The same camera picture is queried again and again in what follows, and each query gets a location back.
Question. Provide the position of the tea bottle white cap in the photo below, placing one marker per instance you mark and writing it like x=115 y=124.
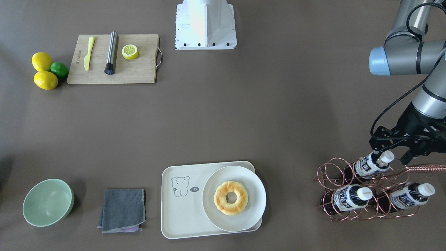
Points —
x=368 y=167

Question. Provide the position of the cream serving tray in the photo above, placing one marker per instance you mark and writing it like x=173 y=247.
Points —
x=187 y=200

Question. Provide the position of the half lemon slice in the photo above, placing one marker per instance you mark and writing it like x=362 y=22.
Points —
x=130 y=52

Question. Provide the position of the green lime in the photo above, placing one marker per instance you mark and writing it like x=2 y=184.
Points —
x=59 y=69

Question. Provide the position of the mint green bowl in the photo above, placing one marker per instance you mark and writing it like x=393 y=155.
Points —
x=48 y=202

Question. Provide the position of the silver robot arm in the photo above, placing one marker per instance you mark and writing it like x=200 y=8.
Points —
x=405 y=53

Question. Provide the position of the grey folded cloth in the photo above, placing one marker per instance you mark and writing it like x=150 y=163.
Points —
x=123 y=210

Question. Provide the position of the glazed donut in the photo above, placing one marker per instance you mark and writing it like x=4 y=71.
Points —
x=231 y=198

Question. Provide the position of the yellow lemon outer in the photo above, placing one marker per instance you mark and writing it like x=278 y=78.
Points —
x=46 y=80

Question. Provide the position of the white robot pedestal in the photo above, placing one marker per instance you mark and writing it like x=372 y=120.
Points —
x=205 y=25

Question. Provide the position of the tea bottle in rack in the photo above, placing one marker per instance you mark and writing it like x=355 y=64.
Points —
x=407 y=197
x=346 y=199

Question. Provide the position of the wooden cutting board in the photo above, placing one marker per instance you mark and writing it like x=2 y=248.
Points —
x=141 y=70

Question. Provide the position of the copper wire bottle rack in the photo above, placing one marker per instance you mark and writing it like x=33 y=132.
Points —
x=329 y=176

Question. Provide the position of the yellow lemon near lime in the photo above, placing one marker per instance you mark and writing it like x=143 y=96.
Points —
x=42 y=61

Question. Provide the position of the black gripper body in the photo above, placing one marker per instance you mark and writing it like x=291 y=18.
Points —
x=416 y=120

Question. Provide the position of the copper twisted bar spoon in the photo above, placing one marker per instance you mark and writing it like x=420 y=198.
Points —
x=428 y=168

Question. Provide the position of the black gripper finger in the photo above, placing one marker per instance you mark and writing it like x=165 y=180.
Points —
x=408 y=156

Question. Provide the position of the yellow plastic knife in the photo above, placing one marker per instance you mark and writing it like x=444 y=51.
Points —
x=87 y=58

